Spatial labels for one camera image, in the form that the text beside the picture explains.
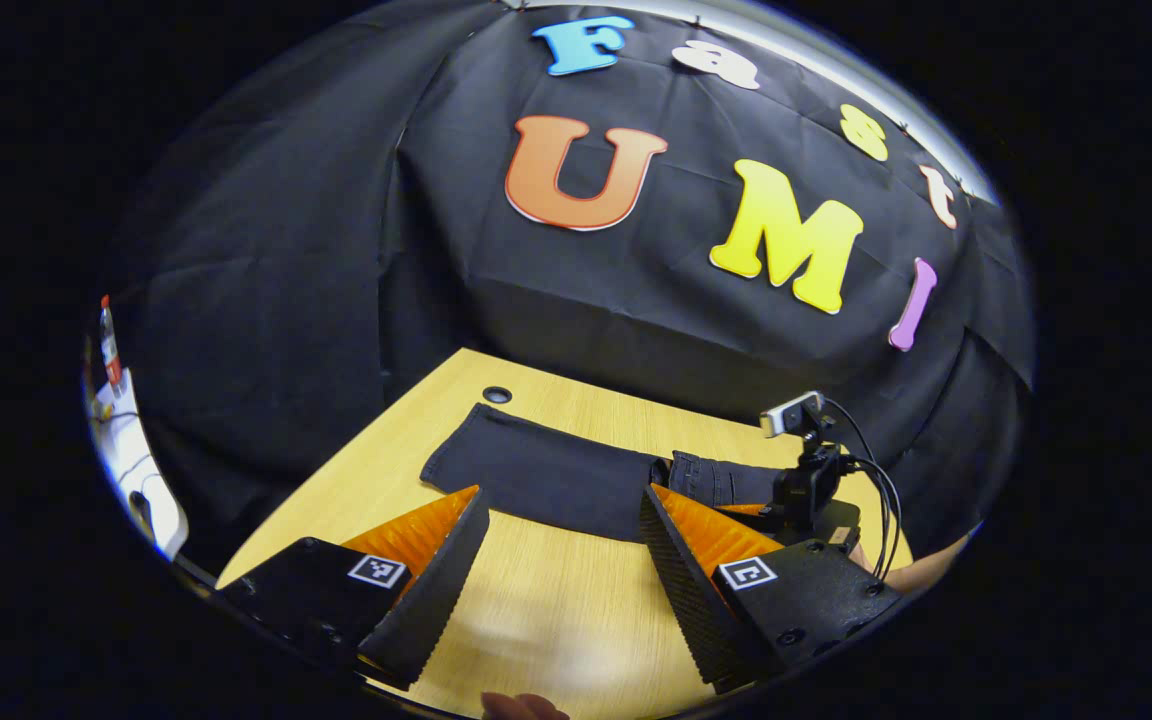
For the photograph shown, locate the white side table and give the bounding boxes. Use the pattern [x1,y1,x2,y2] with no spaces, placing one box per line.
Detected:
[86,370,190,561]

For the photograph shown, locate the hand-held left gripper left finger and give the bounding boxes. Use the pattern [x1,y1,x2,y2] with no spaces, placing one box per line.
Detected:
[214,485,492,691]

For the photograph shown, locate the clear bottle red label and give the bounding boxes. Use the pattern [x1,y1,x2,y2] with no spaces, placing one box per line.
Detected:
[99,294,124,389]

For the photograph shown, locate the dark denim jeans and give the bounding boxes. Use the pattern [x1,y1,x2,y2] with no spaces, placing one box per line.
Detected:
[420,403,787,543]

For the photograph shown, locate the black camera cable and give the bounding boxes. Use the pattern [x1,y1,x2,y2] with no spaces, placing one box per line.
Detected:
[821,398,904,581]

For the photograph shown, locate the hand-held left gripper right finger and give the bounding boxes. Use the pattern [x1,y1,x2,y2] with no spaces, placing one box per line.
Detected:
[638,484,904,695]

